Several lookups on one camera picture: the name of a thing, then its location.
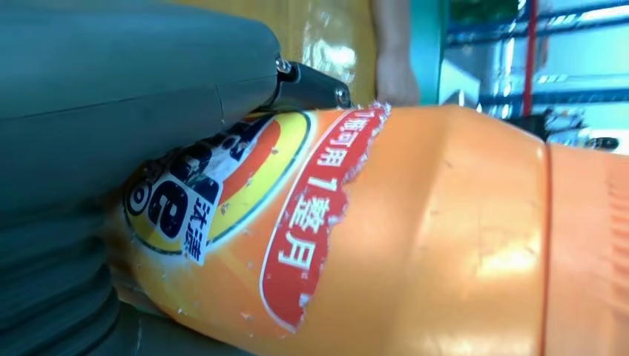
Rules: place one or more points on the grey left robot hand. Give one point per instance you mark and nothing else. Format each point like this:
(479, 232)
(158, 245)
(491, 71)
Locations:
(98, 88)

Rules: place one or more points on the green table mat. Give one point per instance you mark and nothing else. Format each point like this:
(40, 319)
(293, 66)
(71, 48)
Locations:
(427, 49)

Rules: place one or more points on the red pole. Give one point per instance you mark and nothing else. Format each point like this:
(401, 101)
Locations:
(530, 49)

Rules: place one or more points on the blue metal rack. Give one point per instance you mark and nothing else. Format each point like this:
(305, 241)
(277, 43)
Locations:
(565, 97)

